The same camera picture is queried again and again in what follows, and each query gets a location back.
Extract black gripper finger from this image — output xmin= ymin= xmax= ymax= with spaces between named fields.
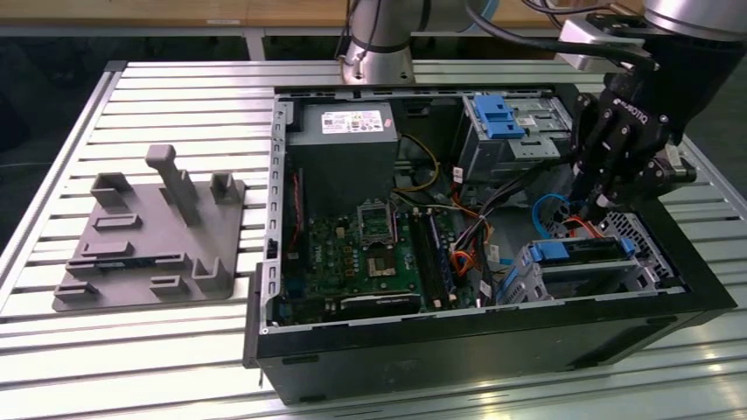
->
xmin=571 ymin=94 xmax=608 ymax=207
xmin=588 ymin=126 xmax=650 ymax=220

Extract orange disk wire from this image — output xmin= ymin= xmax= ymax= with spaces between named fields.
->
xmin=560 ymin=213 xmax=607 ymax=241

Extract blue disk wire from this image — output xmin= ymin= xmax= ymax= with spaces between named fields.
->
xmin=531 ymin=192 xmax=580 ymax=241

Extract hard disk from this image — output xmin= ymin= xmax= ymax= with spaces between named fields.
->
xmin=527 ymin=234 xmax=639 ymax=267

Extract metal disk bay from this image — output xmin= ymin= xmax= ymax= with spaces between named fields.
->
xmin=511 ymin=234 xmax=687 ymax=305

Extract black RAM slot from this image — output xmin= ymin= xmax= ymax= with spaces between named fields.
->
xmin=406 ymin=208 xmax=440 ymax=308
xmin=419 ymin=208 xmax=451 ymax=307

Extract blue drive cage latch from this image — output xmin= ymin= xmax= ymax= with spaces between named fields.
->
xmin=472 ymin=94 xmax=526 ymax=140

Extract metal optical drive cage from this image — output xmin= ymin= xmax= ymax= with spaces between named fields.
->
xmin=460 ymin=94 xmax=576 ymax=209

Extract green RAM stick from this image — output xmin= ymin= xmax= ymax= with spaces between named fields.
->
xmin=431 ymin=213 xmax=459 ymax=292

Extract grey power supply unit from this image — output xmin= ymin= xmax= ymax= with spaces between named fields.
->
xmin=287 ymin=101 xmax=403 ymax=211

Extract metal socket cover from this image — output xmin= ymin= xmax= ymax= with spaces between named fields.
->
xmin=356 ymin=198 xmax=395 ymax=246

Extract CPU socket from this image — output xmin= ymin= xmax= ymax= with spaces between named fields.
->
xmin=364 ymin=245 xmax=399 ymax=280

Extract black graphics card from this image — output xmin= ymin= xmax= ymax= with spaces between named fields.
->
xmin=338 ymin=289 xmax=423 ymax=319

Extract green Dell motherboard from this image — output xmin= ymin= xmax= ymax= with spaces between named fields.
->
xmin=282 ymin=203 xmax=490 ymax=327

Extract black open PC case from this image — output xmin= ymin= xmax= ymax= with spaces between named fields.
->
xmin=242 ymin=81 xmax=738 ymax=407

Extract grey parts rack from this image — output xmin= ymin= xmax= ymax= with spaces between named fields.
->
xmin=51 ymin=143 xmax=254 ymax=314

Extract wooden desk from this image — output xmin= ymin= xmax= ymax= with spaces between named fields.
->
xmin=0 ymin=0 xmax=562 ymax=28

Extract black cable bundle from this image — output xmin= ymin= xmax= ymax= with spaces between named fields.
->
xmin=452 ymin=159 xmax=583 ymax=263

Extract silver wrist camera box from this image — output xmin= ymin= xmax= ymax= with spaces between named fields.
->
xmin=556 ymin=17 xmax=647 ymax=74

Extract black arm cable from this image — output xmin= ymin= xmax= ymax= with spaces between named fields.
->
xmin=463 ymin=0 xmax=665 ymax=71

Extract yellow power wires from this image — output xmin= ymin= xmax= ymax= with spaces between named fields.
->
xmin=391 ymin=133 xmax=440 ymax=194

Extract orange and red wires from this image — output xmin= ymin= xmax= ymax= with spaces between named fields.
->
xmin=450 ymin=248 xmax=482 ymax=284

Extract red twisted fan wire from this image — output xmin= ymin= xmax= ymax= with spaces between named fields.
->
xmin=290 ymin=169 xmax=310 ymax=257

